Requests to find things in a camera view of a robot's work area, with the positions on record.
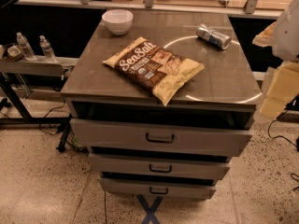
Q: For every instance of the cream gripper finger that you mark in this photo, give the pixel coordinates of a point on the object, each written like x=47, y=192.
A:
x=264, y=38
x=284, y=87

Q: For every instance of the silver blue redbull can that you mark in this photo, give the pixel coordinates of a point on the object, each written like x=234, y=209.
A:
x=213, y=37

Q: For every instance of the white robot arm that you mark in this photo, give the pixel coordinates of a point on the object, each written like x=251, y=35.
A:
x=283, y=37

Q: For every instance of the brown sea salt chip bag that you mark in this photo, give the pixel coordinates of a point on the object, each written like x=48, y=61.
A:
x=154, y=68

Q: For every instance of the white bowl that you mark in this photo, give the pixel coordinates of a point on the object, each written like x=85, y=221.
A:
x=118, y=21

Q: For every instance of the grey drawer cabinet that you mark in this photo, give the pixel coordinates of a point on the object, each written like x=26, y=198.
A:
x=161, y=111

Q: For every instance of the middle grey drawer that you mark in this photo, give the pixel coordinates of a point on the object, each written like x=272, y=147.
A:
x=119, y=164

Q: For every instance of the grey drawer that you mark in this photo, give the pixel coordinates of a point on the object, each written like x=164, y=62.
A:
x=156, y=188
x=119, y=164
x=160, y=138

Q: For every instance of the top grey drawer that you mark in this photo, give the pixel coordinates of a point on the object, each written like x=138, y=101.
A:
x=160, y=138

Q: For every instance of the blue tape cross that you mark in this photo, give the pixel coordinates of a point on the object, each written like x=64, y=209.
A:
x=150, y=209

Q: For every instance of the bottom grey drawer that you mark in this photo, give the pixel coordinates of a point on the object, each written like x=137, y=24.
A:
x=156, y=188

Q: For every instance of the right clear water bottle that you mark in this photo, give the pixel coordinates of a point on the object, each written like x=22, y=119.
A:
x=47, y=49

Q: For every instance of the clear water bottle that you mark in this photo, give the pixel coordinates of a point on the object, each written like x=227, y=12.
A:
x=25, y=47
x=47, y=49

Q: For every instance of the grey side bench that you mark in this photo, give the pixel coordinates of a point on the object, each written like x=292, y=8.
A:
x=39, y=67

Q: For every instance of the left clear water bottle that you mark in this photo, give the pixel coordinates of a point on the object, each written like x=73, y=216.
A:
x=25, y=47

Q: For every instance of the small round dish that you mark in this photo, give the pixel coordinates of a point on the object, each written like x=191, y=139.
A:
x=10, y=52

